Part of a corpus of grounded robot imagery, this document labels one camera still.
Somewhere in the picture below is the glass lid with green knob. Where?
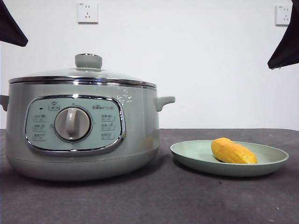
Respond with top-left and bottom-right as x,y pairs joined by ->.
8,53 -> 157,90

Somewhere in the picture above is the yellow corn cob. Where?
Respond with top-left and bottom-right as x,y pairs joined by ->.
211,137 -> 258,165

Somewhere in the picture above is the pale green round plate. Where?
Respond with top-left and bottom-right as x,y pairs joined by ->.
170,139 -> 290,176

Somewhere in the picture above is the pale green electric steamer pot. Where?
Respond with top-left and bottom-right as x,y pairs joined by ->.
0,81 -> 176,182

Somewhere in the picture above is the white wall socket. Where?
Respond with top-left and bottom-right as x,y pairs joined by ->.
275,5 -> 292,27
78,2 -> 99,24

